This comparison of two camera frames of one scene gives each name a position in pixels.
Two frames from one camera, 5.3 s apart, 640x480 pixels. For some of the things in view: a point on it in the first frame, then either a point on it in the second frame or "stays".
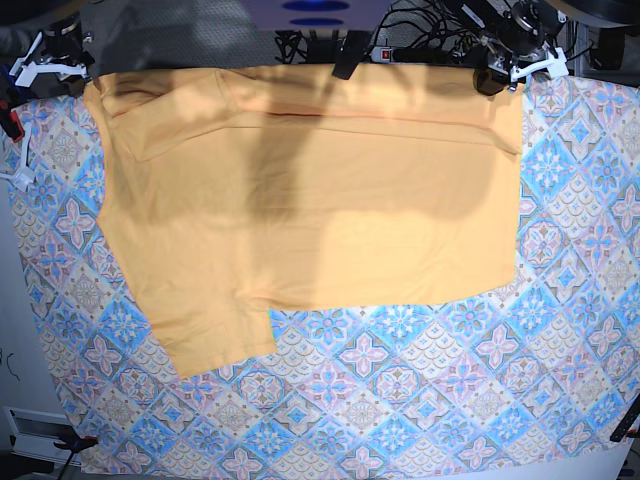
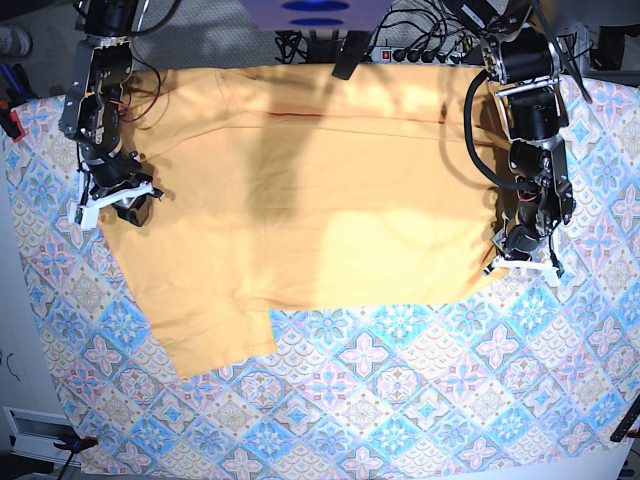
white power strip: (384, 55) stays
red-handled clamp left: (10, 122) stays
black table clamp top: (353, 48) stays
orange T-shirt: (232, 191) stays
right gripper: (542, 58) → (520, 247)
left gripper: (58, 51) → (84, 212)
